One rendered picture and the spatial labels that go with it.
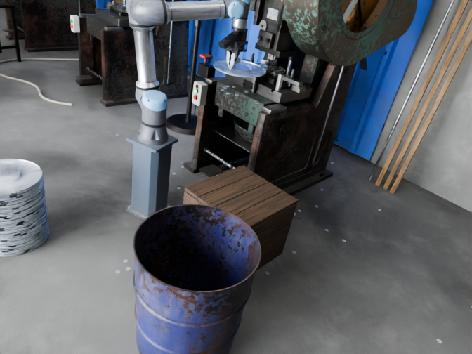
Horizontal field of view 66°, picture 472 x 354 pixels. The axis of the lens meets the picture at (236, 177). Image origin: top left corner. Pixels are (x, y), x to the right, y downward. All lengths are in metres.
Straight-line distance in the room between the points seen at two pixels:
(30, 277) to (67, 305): 0.23
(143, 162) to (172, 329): 0.92
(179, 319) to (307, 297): 0.80
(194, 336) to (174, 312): 0.13
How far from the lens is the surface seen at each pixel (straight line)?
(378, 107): 3.19
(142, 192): 1.99
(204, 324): 1.22
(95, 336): 1.60
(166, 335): 1.29
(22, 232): 1.87
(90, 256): 1.88
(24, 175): 1.86
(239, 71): 2.02
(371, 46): 2.17
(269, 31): 2.19
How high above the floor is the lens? 1.30
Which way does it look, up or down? 31 degrees down
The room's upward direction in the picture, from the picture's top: 11 degrees clockwise
